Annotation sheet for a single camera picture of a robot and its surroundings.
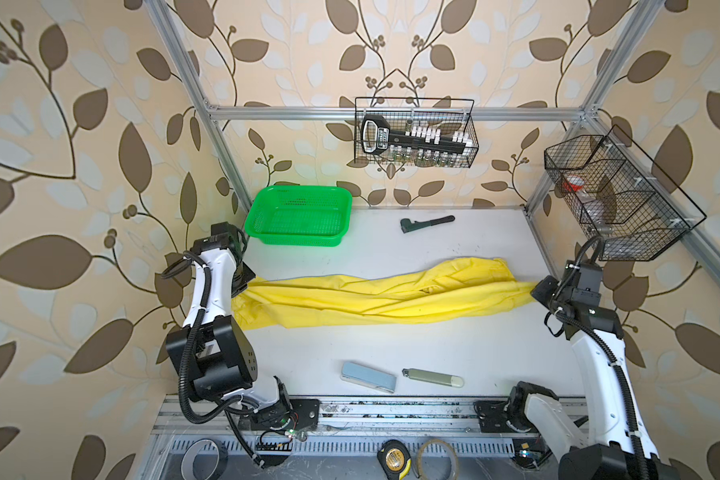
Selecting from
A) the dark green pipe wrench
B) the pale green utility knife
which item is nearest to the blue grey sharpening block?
the pale green utility knife

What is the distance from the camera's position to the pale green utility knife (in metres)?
0.80

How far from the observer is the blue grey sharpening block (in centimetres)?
78

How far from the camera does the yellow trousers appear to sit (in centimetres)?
84
